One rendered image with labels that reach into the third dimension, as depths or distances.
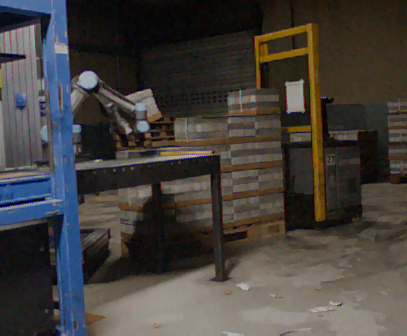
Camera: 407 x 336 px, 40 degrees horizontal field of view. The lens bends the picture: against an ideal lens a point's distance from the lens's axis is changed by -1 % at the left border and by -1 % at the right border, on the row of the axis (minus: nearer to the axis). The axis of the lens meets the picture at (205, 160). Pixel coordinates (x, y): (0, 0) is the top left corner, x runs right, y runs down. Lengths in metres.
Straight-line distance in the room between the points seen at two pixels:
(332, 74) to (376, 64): 0.86
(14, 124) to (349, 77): 7.80
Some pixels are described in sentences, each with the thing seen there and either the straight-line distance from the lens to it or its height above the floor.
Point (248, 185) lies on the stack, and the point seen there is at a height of 0.47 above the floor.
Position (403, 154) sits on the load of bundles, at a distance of 8.88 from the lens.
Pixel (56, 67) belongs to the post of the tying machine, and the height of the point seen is 1.24.
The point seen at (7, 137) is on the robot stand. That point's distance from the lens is 4.13.
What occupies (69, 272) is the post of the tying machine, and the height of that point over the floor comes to 0.40.
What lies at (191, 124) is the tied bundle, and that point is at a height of 1.01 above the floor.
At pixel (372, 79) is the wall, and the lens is 10.74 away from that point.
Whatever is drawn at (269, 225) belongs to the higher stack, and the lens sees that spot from 4.97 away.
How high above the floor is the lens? 0.95
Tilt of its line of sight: 3 degrees down
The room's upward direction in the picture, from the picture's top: 3 degrees counter-clockwise
